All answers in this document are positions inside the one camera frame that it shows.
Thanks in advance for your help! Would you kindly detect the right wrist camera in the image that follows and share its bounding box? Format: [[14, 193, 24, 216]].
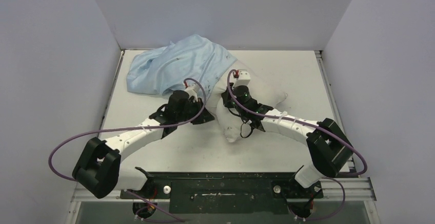
[[233, 69, 251, 87]]

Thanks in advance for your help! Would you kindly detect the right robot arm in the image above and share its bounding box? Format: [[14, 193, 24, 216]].
[[221, 86, 353, 197]]

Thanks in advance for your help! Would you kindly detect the white pillow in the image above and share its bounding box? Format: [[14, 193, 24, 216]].
[[206, 60, 287, 143]]

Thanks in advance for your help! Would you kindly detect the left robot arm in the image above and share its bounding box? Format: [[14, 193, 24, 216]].
[[72, 91, 214, 199]]

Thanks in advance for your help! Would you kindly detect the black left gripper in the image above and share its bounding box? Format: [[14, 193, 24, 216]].
[[176, 97, 214, 125]]

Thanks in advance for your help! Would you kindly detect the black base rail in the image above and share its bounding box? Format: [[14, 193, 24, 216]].
[[120, 172, 328, 215]]

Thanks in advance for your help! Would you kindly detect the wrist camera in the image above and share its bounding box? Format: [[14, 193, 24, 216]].
[[184, 84, 199, 103], [233, 69, 251, 87]]

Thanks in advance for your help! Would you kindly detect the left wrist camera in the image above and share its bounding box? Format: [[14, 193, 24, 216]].
[[184, 84, 199, 103]]

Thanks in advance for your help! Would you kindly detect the light blue pillowcase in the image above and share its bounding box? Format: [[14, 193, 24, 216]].
[[126, 35, 237, 97]]

